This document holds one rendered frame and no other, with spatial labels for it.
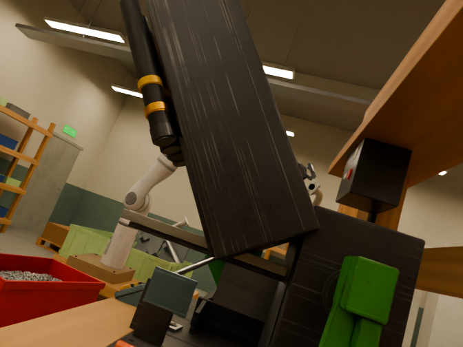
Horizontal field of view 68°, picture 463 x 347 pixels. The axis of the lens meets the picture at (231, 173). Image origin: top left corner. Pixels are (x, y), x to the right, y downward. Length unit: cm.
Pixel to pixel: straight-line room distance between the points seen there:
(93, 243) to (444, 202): 773
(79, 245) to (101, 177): 768
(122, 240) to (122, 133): 835
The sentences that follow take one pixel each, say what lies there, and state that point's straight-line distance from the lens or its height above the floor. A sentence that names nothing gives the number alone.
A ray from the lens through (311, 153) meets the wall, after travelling 844.
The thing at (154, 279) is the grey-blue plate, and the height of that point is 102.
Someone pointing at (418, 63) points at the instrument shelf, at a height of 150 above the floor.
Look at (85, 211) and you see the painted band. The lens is 965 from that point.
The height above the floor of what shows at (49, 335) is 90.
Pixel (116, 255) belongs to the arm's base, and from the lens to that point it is 151.
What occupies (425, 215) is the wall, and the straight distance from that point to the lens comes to 855.
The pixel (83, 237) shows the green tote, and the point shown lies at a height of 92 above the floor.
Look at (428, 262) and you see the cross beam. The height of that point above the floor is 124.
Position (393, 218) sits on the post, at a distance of 112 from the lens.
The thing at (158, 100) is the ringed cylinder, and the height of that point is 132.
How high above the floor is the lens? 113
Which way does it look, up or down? 11 degrees up
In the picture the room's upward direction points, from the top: 20 degrees clockwise
